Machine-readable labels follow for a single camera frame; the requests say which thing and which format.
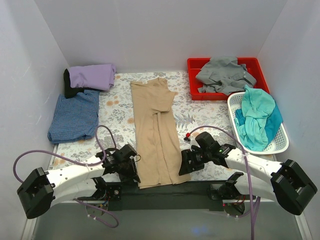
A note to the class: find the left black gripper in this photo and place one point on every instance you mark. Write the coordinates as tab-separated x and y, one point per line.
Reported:
128	171

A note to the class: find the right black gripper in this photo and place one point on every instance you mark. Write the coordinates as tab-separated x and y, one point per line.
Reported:
189	162

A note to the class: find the tan t shirt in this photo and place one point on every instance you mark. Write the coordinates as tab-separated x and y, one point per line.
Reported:
156	134

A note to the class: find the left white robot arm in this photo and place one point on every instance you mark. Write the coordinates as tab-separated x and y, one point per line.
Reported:
43	189

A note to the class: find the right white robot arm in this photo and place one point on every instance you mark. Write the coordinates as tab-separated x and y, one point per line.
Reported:
283	182

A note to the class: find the floral table cloth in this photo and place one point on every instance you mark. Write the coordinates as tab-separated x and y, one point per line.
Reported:
116	112

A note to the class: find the black base bar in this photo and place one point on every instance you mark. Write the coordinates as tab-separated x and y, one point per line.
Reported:
191	195

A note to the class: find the teal shirt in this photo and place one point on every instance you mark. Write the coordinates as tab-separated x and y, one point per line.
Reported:
258	120

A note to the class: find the folded blue checked shirt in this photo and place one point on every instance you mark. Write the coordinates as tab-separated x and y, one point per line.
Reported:
75	118

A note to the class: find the white plastic basket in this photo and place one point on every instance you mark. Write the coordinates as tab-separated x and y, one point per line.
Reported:
279	144

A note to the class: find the grey shirt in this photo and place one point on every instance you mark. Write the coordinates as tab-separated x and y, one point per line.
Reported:
224	75

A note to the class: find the folded purple shirt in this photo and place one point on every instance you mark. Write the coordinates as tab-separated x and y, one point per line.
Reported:
99	77

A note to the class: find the folded black garment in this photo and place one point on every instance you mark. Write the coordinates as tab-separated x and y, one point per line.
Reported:
70	92

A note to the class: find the red plastic bin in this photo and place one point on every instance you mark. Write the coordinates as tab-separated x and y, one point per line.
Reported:
194	66

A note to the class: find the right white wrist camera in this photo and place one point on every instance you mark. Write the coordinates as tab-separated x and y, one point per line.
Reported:
189	140

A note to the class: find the aluminium rail frame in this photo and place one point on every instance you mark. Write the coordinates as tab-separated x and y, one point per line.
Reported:
64	221

